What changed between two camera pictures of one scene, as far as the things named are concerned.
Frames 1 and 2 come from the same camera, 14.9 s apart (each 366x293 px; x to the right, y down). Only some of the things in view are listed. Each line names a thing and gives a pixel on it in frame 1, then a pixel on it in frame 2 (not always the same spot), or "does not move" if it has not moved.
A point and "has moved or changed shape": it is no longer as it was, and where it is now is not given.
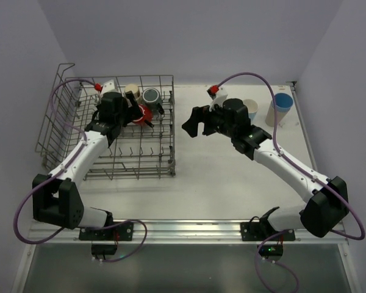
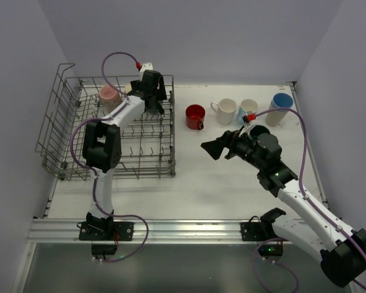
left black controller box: (104, 248) does not move
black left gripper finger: (135, 113) → (161, 88)
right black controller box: (266, 251) does not move
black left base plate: (119, 232) does not move
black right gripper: (206, 119) → (229, 145)
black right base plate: (261, 231) does not move
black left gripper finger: (129, 101) → (137, 89)
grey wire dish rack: (138, 151) does not move
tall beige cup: (269, 118) does not move
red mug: (147, 114) has moved or changed shape
